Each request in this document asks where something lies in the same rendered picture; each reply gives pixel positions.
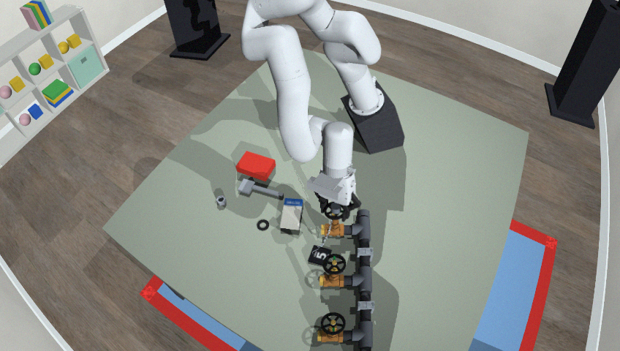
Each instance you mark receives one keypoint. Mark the red block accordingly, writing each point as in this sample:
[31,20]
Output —
[256,166]

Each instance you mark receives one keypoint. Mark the bag of cable ties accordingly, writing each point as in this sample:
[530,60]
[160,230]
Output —
[291,214]

